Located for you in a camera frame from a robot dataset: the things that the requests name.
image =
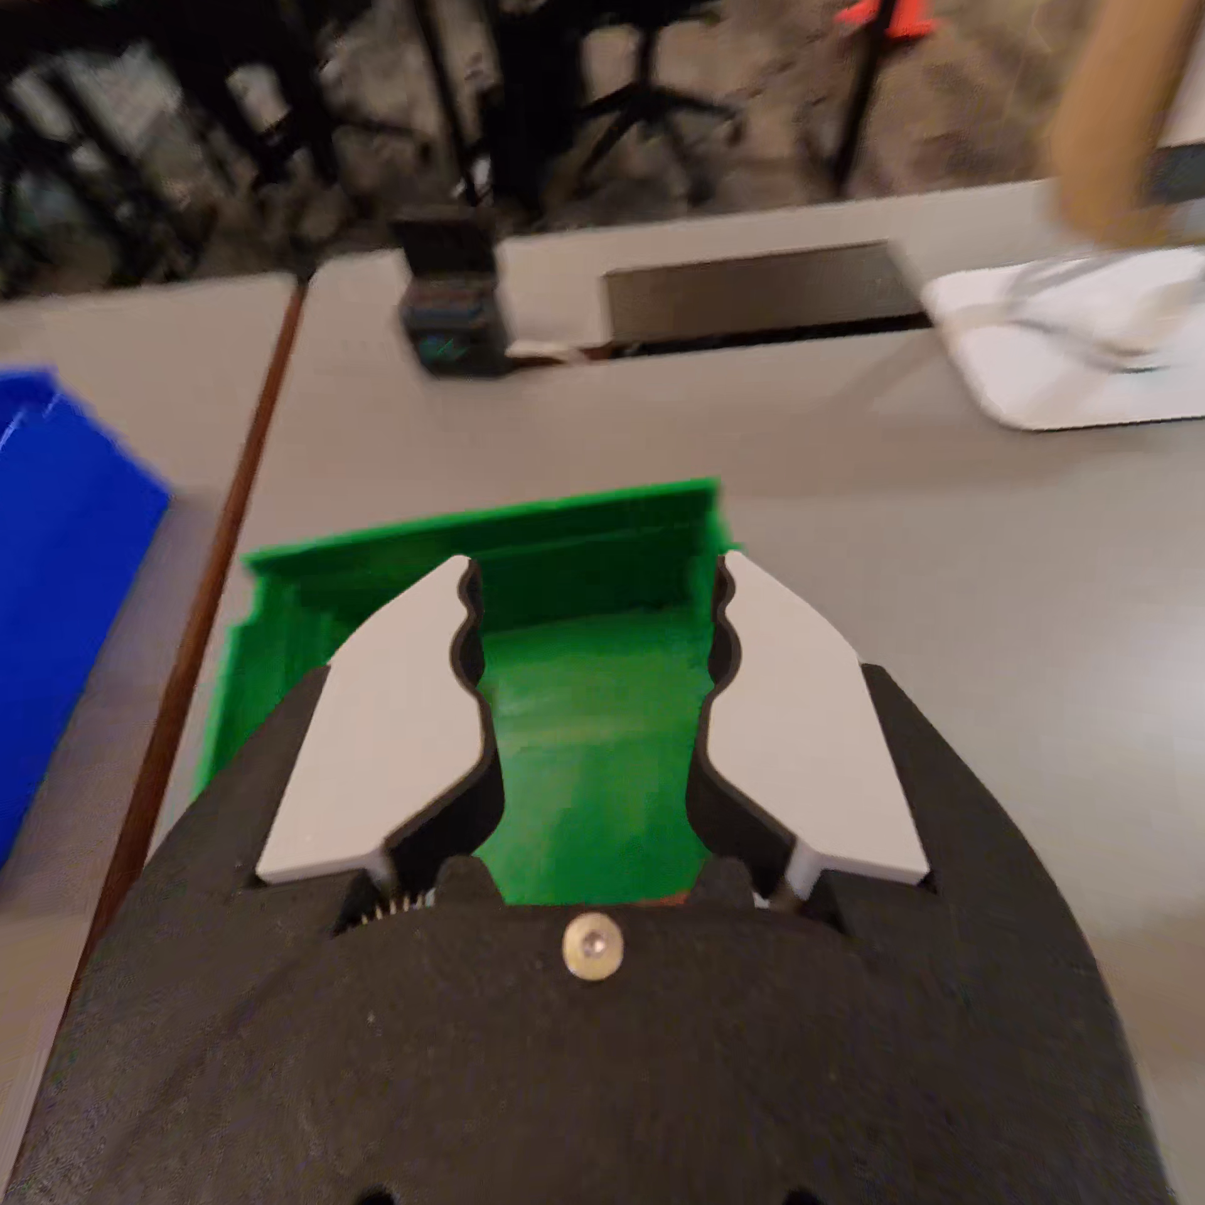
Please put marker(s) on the white monitor stand base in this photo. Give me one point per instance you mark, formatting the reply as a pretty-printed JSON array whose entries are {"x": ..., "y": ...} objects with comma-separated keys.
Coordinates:
[{"x": 1063, "y": 376}]

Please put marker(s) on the blue plastic bin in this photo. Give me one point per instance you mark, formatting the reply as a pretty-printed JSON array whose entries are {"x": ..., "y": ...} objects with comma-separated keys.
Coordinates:
[{"x": 66, "y": 565}]

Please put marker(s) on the black office chair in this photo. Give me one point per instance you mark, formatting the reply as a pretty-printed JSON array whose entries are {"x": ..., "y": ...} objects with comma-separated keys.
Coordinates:
[{"x": 639, "y": 103}]

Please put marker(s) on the small black charger box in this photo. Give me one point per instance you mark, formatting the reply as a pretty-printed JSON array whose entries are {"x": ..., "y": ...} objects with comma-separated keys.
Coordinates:
[{"x": 452, "y": 301}]

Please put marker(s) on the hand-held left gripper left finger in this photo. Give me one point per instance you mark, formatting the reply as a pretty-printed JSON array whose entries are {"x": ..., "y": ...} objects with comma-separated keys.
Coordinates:
[{"x": 376, "y": 743}]

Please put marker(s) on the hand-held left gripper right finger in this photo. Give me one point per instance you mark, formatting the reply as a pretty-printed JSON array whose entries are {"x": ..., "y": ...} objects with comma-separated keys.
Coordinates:
[{"x": 809, "y": 743}]

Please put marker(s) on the green plastic bin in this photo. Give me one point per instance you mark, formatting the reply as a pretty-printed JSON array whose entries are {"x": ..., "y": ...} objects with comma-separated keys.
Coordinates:
[{"x": 592, "y": 735}]

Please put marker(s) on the instruction sheet on stand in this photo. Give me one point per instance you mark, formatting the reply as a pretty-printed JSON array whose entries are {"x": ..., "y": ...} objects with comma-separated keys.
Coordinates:
[{"x": 1101, "y": 114}]

